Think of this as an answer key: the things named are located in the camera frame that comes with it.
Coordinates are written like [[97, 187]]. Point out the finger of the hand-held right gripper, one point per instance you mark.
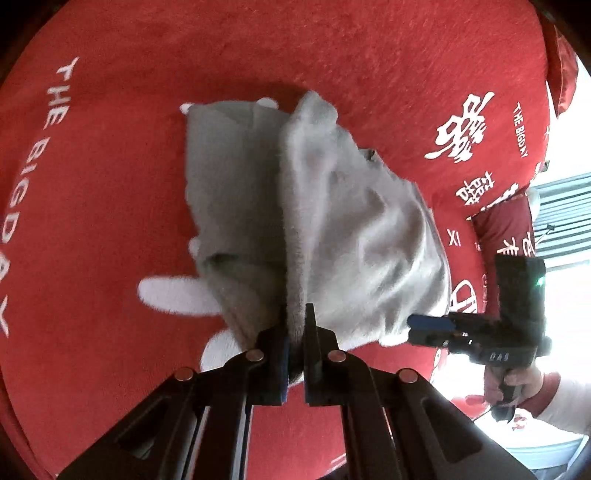
[[429, 321], [434, 339]]

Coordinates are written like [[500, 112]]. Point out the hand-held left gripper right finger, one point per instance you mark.
[[316, 364]]

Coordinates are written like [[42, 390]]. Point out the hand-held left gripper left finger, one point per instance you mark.
[[281, 369]]

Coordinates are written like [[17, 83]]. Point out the grey sweater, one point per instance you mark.
[[360, 230]]

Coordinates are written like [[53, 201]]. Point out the person's right forearm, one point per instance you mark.
[[570, 408]]

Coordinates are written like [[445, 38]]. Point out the person's right hand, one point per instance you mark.
[[531, 381]]

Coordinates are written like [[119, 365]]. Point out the red printed pillow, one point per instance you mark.
[[503, 221]]

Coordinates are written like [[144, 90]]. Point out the grey slatted window blind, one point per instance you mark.
[[565, 212]]

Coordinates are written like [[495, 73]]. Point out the red printed blanket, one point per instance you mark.
[[138, 101]]

